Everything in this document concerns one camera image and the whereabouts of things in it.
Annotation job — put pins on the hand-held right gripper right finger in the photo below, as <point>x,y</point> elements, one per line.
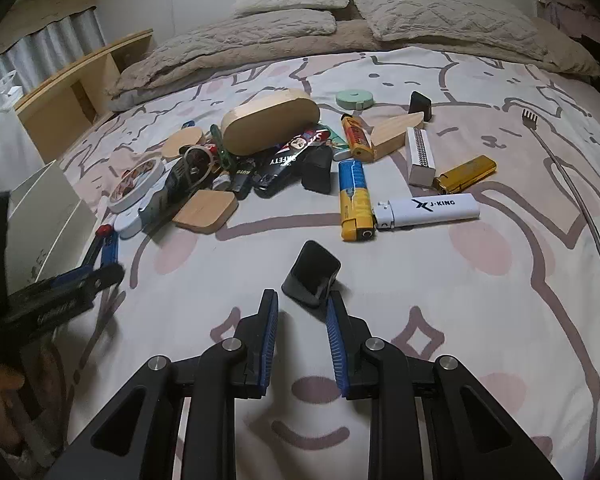
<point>336,340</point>

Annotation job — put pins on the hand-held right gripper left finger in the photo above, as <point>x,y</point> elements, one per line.
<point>269,330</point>

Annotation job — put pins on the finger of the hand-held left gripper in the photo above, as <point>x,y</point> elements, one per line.
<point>95,277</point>

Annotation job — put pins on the white storage box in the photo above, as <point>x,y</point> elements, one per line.
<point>45,220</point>

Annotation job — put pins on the black plastic clip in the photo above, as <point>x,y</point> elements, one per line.
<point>310,265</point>

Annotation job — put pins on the person's left hand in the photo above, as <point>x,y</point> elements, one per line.
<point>2,380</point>

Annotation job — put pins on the white round device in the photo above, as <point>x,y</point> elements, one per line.
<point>130,222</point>

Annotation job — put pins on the large clear tape roll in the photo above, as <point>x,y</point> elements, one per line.
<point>117,197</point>

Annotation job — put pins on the dark striped packet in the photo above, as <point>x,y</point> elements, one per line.
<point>172,192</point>

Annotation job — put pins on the wooden square coaster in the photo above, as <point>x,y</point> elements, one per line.
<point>205,212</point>

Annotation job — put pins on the blue yellow lighter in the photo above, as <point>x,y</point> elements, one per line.
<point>355,200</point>

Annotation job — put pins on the round bamboo lid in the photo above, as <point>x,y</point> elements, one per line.
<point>182,142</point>

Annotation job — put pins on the white lighter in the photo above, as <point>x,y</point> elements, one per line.
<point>430,208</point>

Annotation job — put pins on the black printed lighter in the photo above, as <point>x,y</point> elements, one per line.
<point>280,167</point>

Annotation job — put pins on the black rectangular case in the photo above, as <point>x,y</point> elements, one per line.
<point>317,172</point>

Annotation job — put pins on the red printed packet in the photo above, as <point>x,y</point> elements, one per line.
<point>305,140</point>

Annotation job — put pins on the wooden bedside shelf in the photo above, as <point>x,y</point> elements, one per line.
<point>80,75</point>

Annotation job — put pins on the white silver box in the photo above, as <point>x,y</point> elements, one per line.
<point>420,155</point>

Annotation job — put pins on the orange yellow lighter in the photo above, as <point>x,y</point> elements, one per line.
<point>356,135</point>

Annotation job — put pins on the wooden oval case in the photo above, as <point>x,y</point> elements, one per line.
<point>270,120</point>

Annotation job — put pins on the gold lighter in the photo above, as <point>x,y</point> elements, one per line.
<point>467,172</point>

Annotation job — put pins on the wooden wedge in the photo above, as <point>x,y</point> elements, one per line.
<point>395,135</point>

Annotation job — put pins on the grey curtain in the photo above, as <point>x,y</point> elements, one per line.
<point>45,45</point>

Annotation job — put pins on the beige blanket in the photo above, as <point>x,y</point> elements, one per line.
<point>180,67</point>

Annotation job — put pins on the green tape measure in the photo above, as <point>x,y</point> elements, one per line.
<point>354,99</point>

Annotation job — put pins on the small black box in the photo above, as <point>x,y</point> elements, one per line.
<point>421,106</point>

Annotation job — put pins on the beige printed curtain valance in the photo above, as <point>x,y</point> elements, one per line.
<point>45,2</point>

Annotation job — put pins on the metal back scratcher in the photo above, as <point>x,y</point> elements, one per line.
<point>530,119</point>

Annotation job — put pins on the pink clothes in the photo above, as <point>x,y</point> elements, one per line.
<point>580,15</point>

